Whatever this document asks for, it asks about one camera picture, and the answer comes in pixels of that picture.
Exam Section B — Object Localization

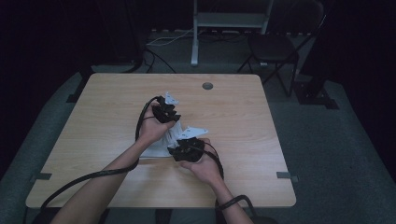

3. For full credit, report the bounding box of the person's right hand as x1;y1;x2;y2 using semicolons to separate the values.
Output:
178;138;225;188

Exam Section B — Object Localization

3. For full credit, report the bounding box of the black folding chair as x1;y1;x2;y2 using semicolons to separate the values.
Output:
237;0;328;98

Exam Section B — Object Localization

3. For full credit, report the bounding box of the grey metal stand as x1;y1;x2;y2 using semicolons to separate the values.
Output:
191;0;275;67

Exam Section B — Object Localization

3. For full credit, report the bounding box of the white floor cable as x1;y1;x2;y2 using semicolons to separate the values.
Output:
146;27;195;48

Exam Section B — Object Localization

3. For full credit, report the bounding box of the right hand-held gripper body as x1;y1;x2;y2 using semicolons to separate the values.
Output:
166;125;209;163

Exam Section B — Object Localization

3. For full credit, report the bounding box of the person's left hand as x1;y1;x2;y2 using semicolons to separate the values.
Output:
136;101;177;146

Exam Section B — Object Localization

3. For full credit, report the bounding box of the hand-held gripper black cable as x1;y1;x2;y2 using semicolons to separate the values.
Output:
200;141;279;224
39;96;161;213

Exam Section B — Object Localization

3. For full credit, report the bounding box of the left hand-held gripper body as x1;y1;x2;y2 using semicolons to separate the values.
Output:
151;91;182;124

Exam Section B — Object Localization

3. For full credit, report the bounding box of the black floor cable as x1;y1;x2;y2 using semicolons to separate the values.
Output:
144;48;177;74

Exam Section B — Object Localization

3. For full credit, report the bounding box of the right hand-held gripper black cable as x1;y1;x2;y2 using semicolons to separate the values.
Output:
200;141;279;224

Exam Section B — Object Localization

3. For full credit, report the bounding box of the grey tape strip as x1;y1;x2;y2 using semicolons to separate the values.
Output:
276;171;300;183
31;172;53;183

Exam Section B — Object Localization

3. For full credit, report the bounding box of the black floor stand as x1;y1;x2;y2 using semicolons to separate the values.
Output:
293;0;340;110

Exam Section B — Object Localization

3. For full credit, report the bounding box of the left hand-held gripper black cable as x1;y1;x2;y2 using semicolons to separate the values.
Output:
39;96;161;213

